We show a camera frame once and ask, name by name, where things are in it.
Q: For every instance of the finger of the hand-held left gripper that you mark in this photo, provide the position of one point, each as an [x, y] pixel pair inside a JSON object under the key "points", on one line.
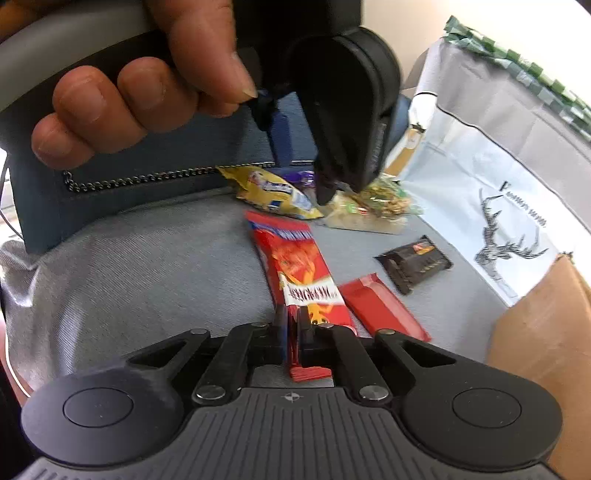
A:
{"points": [[281, 138], [344, 152]]}

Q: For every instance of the person's left hand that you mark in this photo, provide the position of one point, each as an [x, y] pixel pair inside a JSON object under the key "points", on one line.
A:
{"points": [[138, 97]]}

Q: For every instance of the yellow snack packet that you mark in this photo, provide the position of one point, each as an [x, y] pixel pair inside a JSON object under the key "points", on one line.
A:
{"points": [[272, 191]]}

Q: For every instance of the deer print tablecloth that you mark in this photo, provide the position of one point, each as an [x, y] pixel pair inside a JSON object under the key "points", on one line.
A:
{"points": [[485, 161]]}

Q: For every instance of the purple candy wrapper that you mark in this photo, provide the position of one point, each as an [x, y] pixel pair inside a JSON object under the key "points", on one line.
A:
{"points": [[300, 177]]}

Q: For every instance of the red orange snack packet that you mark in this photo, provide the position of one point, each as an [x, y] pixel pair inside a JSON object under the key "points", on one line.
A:
{"points": [[295, 258]]}

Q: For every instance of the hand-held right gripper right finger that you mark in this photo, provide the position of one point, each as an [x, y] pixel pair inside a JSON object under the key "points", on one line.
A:
{"points": [[305, 341]]}

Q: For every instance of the green checked cloth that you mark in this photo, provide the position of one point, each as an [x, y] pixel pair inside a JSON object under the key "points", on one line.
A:
{"points": [[521, 69]]}

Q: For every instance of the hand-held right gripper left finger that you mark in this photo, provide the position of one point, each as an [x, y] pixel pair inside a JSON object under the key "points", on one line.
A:
{"points": [[280, 341]]}

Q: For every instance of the dark brown chocolate packet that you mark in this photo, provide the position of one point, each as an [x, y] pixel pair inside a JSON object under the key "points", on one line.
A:
{"points": [[413, 265]]}

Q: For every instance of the clear bag of green snacks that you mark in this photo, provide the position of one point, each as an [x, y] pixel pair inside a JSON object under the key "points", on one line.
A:
{"points": [[374, 212]]}

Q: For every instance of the red wafer bar wrapper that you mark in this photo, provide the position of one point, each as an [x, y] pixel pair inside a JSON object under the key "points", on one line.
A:
{"points": [[383, 307]]}

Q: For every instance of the brown cardboard box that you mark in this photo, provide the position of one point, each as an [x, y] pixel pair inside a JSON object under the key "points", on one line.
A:
{"points": [[549, 350]]}

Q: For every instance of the blue fabric cushion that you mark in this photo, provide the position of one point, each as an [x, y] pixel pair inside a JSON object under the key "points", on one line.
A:
{"points": [[152, 152]]}

